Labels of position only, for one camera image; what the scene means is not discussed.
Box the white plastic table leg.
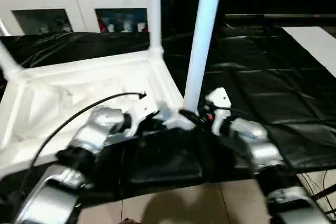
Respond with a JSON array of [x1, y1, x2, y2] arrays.
[[181, 0, 227, 115], [148, 0, 165, 57], [0, 19, 25, 79]]

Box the white plastic table top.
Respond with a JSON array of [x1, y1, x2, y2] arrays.
[[0, 48, 198, 178]]

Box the black mat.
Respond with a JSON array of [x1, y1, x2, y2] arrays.
[[0, 25, 336, 205]]

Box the white flat board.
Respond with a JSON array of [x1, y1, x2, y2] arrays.
[[282, 26, 336, 79]]

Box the white cabinet with glass doors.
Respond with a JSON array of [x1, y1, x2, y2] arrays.
[[0, 0, 153, 35]]

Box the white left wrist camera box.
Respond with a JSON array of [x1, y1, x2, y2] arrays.
[[125, 98, 161, 131]]

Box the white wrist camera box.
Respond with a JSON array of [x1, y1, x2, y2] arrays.
[[125, 98, 161, 131], [204, 88, 232, 136]]

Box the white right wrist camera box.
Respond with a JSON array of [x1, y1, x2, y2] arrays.
[[204, 88, 232, 136]]

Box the black metal rail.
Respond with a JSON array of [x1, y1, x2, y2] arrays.
[[225, 14, 336, 23]]

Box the thin black floor cables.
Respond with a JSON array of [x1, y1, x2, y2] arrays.
[[301, 170, 336, 220]]

